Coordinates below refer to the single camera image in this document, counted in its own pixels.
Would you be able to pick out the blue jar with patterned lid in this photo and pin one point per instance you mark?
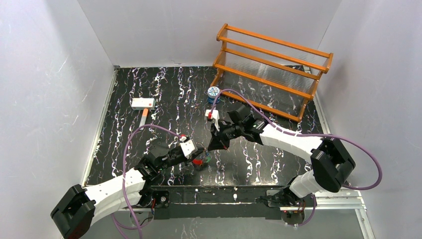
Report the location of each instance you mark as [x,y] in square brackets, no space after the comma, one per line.
[212,93]

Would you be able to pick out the metal key organizer red handle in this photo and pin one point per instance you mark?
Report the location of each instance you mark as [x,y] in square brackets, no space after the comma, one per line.
[202,160]

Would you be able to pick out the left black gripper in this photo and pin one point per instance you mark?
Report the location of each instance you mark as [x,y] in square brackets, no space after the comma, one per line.
[198,154]

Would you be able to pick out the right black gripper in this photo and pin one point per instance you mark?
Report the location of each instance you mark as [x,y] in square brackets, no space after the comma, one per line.
[221,132]

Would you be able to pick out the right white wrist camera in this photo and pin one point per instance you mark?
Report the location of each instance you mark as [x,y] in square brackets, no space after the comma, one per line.
[213,116]

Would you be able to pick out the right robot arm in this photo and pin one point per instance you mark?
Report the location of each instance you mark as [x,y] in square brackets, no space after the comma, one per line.
[331,163]

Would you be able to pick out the aluminium rail frame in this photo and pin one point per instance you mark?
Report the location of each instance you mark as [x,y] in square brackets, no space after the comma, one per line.
[173,202]

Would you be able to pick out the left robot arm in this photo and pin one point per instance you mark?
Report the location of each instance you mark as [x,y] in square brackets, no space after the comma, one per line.
[81,207]

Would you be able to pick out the white orange marker pen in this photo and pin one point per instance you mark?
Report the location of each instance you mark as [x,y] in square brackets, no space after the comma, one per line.
[144,117]

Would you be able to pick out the white box with red logo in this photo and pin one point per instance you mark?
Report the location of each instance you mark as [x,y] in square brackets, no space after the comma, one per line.
[143,103]

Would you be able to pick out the orange wooden shelf rack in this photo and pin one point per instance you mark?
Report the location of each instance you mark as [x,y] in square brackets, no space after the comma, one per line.
[277,76]

